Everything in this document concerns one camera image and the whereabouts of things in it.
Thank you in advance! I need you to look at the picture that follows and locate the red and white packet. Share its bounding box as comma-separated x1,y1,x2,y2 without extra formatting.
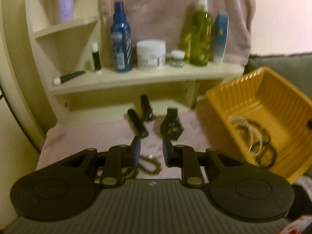
280,215,312,234

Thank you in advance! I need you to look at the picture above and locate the purple tube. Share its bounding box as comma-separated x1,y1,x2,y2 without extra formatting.
54,0,75,21

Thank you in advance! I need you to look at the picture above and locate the lilac fleece blanket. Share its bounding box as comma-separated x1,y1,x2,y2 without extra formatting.
100,0,256,67

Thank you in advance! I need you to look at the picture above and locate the black tube with white cap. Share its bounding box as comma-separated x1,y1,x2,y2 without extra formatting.
53,70,86,86

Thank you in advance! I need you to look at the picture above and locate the lilac terry towel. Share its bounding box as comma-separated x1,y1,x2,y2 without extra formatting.
36,112,214,184

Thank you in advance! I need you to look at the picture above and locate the grey cushion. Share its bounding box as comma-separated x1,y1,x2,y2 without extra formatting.
246,54,312,84

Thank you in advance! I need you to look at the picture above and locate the orange plastic tray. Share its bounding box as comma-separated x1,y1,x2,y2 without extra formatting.
205,66,312,184

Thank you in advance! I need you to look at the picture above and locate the black and white lip balm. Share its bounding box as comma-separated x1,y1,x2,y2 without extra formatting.
91,42,102,75

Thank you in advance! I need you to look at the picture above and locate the green spray bottle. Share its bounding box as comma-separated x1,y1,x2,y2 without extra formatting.
189,0,213,67

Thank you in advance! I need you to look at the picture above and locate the dark wooden bead necklace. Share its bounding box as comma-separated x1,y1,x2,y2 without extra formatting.
234,119,277,169

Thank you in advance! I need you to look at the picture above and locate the blue and white tube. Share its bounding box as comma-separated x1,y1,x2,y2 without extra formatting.
214,13,229,64

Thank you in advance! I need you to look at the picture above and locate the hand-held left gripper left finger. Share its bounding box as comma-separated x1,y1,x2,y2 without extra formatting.
61,135,142,187

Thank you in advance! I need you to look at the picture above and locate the black hair clip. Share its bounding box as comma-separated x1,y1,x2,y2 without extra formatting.
140,94,156,122

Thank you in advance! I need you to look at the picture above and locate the blue spray bottle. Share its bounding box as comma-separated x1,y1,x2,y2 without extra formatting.
111,2,133,73

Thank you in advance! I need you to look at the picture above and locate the black lipstick tube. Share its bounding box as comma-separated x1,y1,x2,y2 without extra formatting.
127,109,149,138

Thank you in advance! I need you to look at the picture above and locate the cream wooden shelf unit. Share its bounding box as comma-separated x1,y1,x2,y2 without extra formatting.
24,0,245,126

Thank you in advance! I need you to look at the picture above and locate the brown wooden bead necklace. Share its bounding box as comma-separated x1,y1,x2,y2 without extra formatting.
96,155,163,184

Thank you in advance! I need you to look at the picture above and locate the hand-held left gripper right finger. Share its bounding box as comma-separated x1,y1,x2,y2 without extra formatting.
162,138,240,186

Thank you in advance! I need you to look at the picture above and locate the small green label jar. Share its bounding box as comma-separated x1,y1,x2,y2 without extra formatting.
171,49,185,68

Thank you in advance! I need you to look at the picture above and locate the black wrist watch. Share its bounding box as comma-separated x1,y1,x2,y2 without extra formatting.
160,107,184,141

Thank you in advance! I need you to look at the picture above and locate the white cream jar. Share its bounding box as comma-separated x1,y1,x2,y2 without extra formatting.
136,40,167,70

